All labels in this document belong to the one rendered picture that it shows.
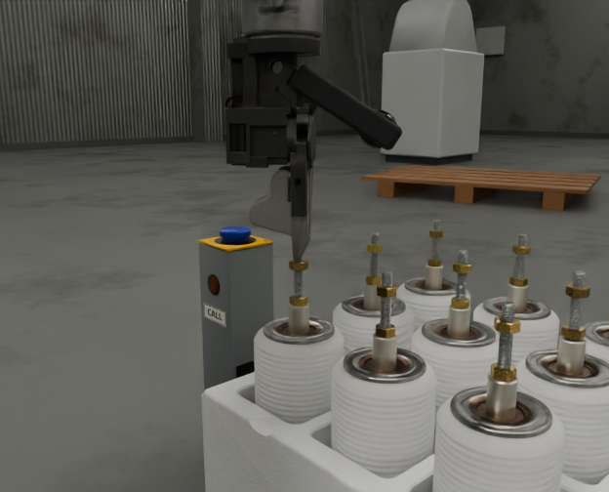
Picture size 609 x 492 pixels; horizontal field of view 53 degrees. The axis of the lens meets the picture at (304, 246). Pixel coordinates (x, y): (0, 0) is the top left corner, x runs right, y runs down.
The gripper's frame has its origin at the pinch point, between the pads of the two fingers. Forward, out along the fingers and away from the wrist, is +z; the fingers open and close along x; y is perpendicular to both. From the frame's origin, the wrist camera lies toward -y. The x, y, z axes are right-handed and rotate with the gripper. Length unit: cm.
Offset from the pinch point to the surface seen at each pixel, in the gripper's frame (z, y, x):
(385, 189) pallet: 30, -22, -269
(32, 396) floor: 34, 49, -30
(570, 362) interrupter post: 8.1, -24.3, 8.6
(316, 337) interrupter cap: 9.0, -1.5, 2.3
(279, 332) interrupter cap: 9.0, 2.5, 1.1
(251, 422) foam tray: 16.6, 4.7, 6.3
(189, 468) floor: 34.4, 16.7, -12.2
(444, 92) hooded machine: -25, -76, -453
